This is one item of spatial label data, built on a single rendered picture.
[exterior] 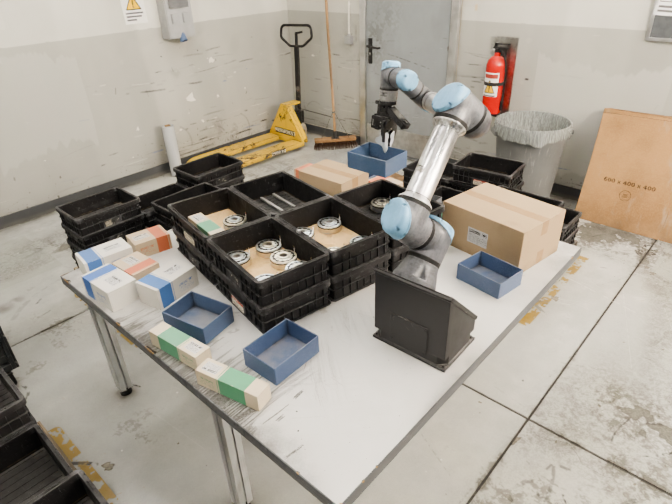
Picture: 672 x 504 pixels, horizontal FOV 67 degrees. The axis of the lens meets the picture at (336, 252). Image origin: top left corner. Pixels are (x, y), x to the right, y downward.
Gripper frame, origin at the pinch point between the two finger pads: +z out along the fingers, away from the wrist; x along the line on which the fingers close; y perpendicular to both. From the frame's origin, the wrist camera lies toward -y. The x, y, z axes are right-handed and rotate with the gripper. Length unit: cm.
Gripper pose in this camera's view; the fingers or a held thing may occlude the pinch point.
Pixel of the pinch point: (387, 149)
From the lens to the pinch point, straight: 220.8
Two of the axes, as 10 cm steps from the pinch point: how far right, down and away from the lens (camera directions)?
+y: -7.3, -3.3, 6.1
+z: -0.5, 9.0, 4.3
